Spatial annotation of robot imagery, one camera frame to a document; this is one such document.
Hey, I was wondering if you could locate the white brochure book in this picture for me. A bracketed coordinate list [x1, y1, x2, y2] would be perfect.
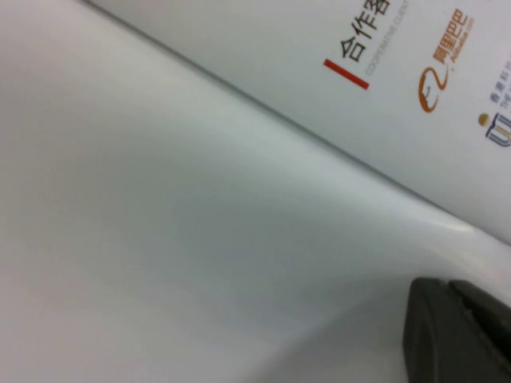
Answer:
[0, 0, 511, 383]

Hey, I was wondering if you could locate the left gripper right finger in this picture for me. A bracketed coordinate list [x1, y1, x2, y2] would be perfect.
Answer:
[449, 280, 511, 373]

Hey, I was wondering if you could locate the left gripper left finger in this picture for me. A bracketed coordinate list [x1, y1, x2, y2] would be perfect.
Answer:
[402, 278, 511, 383]

